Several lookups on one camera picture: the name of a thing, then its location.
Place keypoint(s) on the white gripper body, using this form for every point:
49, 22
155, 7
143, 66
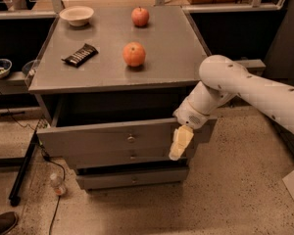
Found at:
190, 117

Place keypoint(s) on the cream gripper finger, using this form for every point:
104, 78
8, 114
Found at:
181, 139

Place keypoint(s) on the grey top drawer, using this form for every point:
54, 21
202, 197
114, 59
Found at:
111, 126

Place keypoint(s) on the grey drawer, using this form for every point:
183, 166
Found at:
132, 178
121, 157
111, 126

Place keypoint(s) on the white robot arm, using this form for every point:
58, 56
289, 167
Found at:
249, 172

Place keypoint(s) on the grey drawer cabinet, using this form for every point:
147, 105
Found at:
173, 55

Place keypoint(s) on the grey bottom drawer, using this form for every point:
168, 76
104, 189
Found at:
132, 178

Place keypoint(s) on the grey middle drawer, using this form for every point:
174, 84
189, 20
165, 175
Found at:
121, 157

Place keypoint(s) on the orange fruit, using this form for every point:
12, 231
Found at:
134, 54

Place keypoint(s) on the grey side shelf bar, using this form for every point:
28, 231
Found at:
256, 67

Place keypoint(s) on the red apple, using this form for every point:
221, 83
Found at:
140, 16

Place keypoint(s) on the dark chocolate bar wrapper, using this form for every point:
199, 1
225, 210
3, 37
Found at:
81, 56

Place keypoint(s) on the clear plastic bottle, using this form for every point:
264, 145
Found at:
58, 184

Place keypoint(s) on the white empty bowl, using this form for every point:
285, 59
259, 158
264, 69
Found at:
77, 15

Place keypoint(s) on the clear plastic cup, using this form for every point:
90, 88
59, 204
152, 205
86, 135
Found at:
29, 69

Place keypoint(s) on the black stand leg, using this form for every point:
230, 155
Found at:
14, 197

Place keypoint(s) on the blue patterned bowl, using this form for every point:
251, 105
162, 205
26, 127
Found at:
5, 66

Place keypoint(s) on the dark shoe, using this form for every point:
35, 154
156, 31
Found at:
8, 220

